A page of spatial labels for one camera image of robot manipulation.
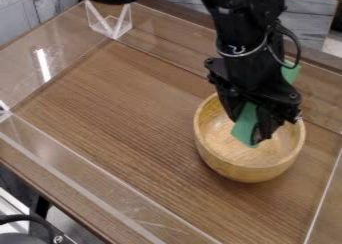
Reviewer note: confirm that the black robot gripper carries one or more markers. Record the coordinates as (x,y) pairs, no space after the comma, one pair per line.
(253,80)

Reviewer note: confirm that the green rectangular block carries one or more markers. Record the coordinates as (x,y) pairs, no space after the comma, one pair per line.
(245,126)

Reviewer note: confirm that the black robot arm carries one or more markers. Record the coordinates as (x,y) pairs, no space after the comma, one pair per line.
(249,29)

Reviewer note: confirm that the light wooden bowl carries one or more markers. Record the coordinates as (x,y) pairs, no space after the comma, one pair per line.
(229,157)

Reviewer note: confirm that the black metal table leg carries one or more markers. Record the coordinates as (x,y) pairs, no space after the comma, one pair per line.
(40,207)

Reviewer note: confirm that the clear acrylic tray wall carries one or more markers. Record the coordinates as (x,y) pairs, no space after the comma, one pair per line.
(98,135)

